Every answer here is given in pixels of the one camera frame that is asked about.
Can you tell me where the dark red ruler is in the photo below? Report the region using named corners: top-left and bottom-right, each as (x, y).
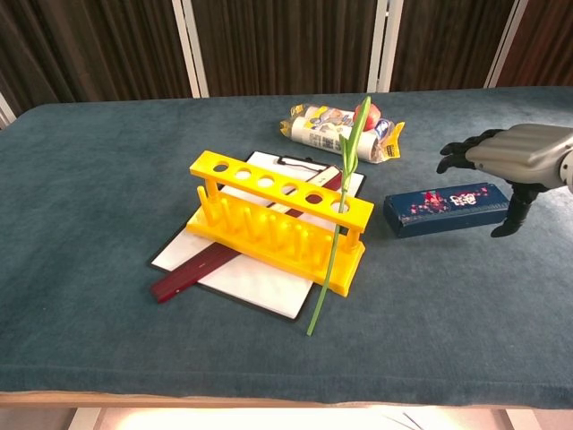
top-left (150, 164), bottom-right (341, 305)

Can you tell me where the white clipboard with black clip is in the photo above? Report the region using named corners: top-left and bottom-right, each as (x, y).
top-left (148, 150), bottom-right (367, 322)

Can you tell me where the red tulip with green stem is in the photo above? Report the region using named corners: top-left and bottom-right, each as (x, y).
top-left (305, 95), bottom-right (381, 337)

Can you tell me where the dark blue decorated box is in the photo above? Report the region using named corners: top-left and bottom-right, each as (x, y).
top-left (382, 181), bottom-right (511, 239)

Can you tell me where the yellow white snack package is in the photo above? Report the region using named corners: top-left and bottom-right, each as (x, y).
top-left (279, 102), bottom-right (406, 166)

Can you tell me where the blue felt table cloth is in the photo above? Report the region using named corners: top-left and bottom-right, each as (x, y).
top-left (0, 85), bottom-right (573, 409)

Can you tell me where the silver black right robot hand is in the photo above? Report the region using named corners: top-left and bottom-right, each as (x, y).
top-left (436, 124), bottom-right (573, 238)

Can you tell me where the white partition post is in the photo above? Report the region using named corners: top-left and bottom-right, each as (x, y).
top-left (0, 91), bottom-right (19, 131)
top-left (172, 0), bottom-right (210, 99)
top-left (366, 0), bottom-right (404, 94)
top-left (483, 0), bottom-right (529, 89)

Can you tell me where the yellow test tube rack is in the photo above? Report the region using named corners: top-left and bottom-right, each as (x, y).
top-left (185, 150), bottom-right (375, 298)

